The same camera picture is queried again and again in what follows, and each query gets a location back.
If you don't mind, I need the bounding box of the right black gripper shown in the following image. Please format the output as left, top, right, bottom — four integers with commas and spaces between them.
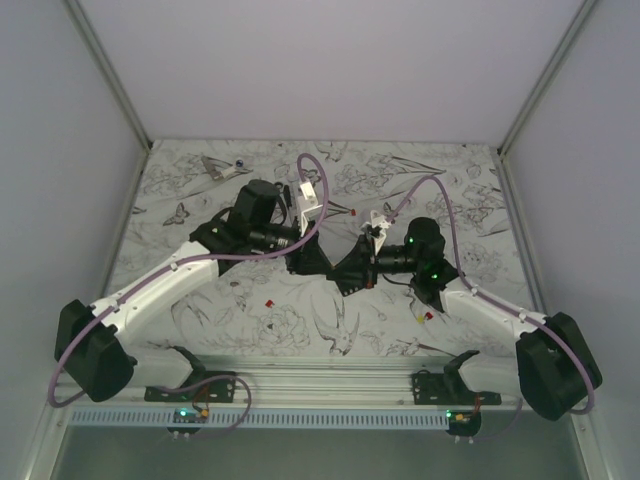
330, 231, 421, 290

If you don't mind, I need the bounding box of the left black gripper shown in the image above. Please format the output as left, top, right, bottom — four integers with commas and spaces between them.
251, 214, 334, 277

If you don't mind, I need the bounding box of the black fuse box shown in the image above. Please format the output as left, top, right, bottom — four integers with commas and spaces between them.
326, 265, 368, 297

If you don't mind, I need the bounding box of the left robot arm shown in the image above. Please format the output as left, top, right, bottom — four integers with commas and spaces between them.
54, 180, 328, 402

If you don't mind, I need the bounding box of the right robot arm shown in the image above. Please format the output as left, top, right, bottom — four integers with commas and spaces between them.
327, 217, 602, 421

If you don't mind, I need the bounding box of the yellow and red fuse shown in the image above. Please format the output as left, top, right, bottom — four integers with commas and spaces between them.
416, 312, 433, 324

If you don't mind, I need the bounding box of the floral patterned mat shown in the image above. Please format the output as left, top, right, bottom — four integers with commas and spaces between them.
109, 140, 532, 357

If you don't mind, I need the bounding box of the silver ratchet wrench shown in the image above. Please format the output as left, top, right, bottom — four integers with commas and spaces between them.
282, 185, 294, 221

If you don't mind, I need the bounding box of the right controller board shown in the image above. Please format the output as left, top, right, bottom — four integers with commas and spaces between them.
446, 410, 482, 437

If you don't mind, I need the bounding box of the controller board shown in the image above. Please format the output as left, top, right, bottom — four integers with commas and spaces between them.
446, 410, 482, 437
172, 407, 208, 425

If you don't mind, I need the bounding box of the left controller board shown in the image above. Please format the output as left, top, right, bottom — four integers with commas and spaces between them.
172, 407, 208, 425

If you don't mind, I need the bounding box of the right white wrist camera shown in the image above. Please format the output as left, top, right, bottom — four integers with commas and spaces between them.
363, 210, 391, 255

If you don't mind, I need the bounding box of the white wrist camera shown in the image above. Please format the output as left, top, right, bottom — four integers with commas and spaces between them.
363, 210, 391, 255
296, 181, 322, 236

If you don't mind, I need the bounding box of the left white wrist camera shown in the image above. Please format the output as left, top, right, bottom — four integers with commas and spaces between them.
296, 181, 322, 236

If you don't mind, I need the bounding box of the aluminium rail frame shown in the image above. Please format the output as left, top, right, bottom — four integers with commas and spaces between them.
47, 355, 596, 409

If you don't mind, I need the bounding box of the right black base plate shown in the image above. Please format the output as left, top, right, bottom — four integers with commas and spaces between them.
410, 370, 502, 406

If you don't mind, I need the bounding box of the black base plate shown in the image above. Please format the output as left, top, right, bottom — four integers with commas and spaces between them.
144, 370, 236, 404
410, 370, 502, 406

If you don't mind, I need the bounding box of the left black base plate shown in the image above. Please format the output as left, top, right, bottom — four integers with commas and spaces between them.
144, 370, 236, 404

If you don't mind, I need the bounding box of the white slotted cable duct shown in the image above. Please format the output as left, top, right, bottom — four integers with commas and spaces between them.
69, 407, 448, 431

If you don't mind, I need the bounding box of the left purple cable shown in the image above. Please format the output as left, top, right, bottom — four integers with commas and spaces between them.
47, 152, 331, 439

